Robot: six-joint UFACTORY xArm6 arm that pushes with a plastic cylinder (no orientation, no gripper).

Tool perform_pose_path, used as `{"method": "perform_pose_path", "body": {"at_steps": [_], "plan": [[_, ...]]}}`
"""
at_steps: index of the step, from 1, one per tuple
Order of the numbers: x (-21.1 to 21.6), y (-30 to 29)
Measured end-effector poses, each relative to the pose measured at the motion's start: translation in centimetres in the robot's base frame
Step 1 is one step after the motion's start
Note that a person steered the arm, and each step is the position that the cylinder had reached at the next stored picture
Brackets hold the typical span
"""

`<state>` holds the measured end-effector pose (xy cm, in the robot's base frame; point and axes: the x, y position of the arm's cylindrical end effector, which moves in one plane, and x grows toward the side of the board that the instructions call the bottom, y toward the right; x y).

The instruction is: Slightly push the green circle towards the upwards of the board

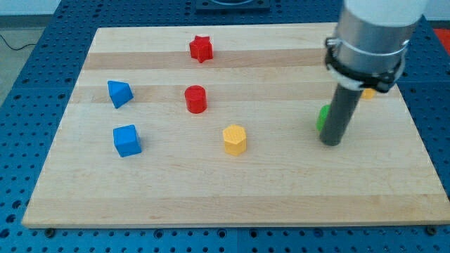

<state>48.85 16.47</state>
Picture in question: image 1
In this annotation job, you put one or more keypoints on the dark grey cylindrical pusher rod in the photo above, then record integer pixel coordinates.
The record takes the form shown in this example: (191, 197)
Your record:
(342, 108)

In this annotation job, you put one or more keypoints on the black clamp ring mount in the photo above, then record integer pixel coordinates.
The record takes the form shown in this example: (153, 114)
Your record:
(356, 70)

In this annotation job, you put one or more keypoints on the green cylinder block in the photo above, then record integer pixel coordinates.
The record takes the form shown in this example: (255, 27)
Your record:
(323, 113)

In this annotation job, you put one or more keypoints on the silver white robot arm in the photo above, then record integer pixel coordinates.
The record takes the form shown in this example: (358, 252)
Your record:
(379, 26)

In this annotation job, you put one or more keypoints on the light wooden board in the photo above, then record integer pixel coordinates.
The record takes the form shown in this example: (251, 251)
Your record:
(269, 79)

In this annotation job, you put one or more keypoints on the yellow block behind rod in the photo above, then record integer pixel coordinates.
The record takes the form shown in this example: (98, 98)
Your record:
(368, 94)

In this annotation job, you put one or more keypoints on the yellow hexagon block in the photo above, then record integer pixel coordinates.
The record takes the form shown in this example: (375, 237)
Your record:
(235, 139)

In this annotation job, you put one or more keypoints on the red cylinder block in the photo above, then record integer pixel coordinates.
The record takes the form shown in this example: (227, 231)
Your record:
(196, 99)

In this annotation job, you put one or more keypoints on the red star block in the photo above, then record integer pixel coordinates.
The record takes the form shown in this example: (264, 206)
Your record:
(201, 48)

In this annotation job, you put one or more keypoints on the blue cube block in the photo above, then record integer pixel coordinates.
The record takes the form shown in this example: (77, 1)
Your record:
(126, 140)

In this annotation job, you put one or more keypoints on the blue triangle block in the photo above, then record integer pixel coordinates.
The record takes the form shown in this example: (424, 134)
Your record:
(120, 93)

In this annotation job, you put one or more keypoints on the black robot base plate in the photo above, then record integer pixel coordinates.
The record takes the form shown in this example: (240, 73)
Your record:
(231, 5)

